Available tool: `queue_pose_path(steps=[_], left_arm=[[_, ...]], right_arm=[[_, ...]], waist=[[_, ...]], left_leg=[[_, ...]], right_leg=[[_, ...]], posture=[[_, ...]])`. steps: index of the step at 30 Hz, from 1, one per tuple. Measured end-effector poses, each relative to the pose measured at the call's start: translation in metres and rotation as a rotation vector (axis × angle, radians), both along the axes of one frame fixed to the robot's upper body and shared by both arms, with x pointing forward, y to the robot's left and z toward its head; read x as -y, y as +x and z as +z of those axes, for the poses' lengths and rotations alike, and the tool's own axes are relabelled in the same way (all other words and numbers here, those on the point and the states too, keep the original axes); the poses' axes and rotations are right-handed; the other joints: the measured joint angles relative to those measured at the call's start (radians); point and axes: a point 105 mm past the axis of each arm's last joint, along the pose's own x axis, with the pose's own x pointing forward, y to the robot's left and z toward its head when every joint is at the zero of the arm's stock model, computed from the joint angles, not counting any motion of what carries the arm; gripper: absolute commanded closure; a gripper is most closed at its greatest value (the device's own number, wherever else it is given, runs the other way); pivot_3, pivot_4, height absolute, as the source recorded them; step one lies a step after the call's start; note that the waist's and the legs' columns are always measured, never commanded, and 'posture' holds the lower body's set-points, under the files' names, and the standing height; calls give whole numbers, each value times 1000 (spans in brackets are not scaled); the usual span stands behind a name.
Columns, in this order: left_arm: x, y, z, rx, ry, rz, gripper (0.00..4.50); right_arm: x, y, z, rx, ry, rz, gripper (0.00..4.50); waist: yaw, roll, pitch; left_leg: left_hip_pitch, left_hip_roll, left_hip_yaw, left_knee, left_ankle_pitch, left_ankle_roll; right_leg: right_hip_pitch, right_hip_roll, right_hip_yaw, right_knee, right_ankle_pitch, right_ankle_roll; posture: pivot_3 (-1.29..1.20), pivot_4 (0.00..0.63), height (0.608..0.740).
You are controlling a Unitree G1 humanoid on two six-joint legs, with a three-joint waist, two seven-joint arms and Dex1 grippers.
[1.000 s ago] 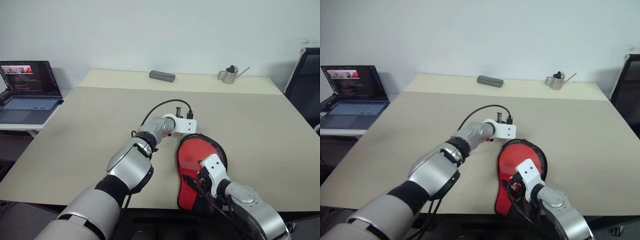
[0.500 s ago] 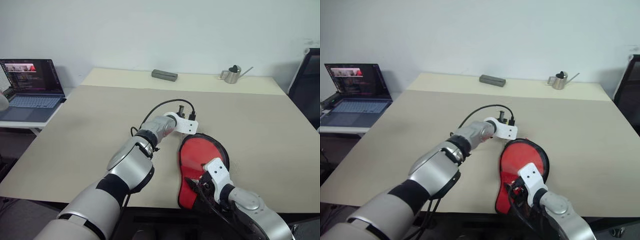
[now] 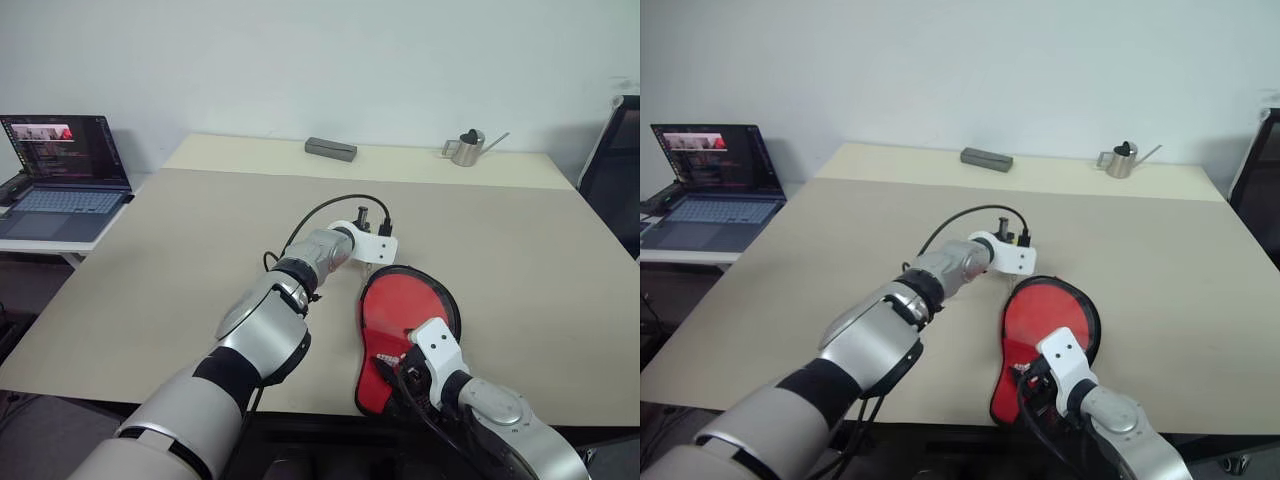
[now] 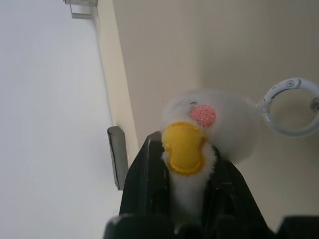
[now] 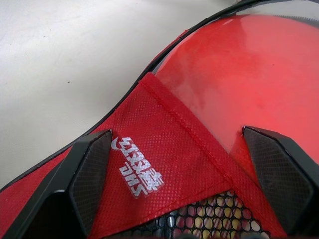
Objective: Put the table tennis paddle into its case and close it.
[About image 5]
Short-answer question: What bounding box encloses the black red paddle case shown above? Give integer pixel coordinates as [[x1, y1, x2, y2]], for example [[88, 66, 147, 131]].
[[0, 0, 319, 239]]

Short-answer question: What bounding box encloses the beige table cloth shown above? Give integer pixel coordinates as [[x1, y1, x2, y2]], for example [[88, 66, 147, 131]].
[[0, 0, 239, 191]]

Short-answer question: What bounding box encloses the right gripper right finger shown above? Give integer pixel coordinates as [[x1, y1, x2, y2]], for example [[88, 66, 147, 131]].
[[241, 125, 319, 236]]

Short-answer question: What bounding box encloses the red table tennis paddle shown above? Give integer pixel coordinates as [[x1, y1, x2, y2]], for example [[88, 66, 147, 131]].
[[154, 13, 319, 239]]

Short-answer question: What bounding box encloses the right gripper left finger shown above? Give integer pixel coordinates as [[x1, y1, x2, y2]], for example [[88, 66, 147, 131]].
[[1, 128, 113, 239]]

